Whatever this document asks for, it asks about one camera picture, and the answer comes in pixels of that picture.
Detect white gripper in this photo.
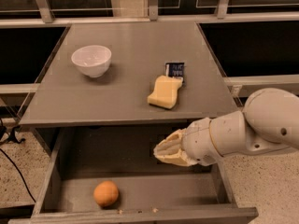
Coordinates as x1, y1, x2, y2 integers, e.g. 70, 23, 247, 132
154, 118, 221, 167

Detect orange fruit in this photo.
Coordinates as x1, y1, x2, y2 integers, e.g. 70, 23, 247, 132
93, 180, 119, 207

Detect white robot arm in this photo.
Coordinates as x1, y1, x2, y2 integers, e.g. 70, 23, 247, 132
153, 88, 299, 167

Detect grey counter cabinet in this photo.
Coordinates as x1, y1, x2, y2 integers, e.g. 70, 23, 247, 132
18, 21, 243, 157

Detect open grey top drawer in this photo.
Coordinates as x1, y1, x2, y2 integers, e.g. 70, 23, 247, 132
9, 125, 258, 224

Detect yellow sponge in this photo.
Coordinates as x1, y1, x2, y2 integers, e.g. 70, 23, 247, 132
147, 76, 182, 109

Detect dark blue snack packet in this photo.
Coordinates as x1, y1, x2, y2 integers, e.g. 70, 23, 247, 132
165, 63, 185, 83

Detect white ceramic bowl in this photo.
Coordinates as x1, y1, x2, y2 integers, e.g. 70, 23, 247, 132
71, 45, 112, 77

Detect metal railing frame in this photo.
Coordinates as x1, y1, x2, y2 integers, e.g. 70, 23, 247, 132
0, 0, 299, 122

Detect black floor cable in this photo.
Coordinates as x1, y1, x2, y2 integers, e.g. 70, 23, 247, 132
0, 118, 36, 203

